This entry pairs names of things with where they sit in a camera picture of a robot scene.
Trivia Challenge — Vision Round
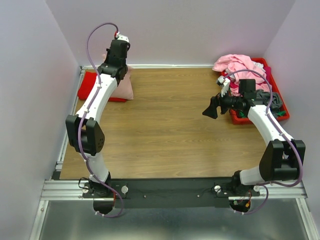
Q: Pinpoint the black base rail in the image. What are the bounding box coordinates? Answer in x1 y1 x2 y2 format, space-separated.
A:
81 177 260 210

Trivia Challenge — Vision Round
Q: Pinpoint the white printed t-shirt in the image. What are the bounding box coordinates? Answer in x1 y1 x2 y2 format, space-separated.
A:
223 61 266 82

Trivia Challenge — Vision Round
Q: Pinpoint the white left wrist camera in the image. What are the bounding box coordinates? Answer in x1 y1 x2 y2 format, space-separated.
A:
114 31 130 43

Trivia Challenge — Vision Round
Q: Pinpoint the red t-shirt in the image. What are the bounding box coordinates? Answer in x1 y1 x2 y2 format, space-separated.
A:
77 71 127 103

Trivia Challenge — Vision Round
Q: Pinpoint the magenta t-shirt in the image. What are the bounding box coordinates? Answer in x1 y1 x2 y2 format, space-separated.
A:
228 66 271 96

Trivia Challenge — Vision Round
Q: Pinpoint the dusty pink graphic t-shirt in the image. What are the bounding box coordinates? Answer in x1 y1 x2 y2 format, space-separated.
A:
110 66 134 100

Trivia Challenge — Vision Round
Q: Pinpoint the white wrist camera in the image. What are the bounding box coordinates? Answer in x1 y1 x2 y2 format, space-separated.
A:
216 75 231 97
114 31 130 43

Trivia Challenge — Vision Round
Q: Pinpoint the light pink t-shirt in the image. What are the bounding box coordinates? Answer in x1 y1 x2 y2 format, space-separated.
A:
212 54 270 96

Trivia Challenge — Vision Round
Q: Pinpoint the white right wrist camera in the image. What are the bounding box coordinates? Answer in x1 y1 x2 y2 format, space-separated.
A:
216 75 231 97

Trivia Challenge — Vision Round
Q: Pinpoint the green t-shirt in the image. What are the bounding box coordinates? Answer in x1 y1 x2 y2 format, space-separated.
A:
236 110 286 118

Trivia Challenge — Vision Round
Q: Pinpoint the red plastic bin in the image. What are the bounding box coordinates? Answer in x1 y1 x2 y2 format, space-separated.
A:
229 57 290 125

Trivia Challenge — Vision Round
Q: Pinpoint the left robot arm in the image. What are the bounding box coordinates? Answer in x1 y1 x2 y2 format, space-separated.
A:
65 35 131 198

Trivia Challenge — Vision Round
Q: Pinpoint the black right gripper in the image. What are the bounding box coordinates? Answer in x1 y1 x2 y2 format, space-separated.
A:
202 86 243 119

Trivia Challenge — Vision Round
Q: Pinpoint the grey t-shirt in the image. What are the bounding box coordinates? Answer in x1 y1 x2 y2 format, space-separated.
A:
256 89 283 113

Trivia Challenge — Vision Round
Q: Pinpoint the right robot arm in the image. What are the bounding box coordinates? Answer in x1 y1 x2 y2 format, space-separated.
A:
202 76 306 196

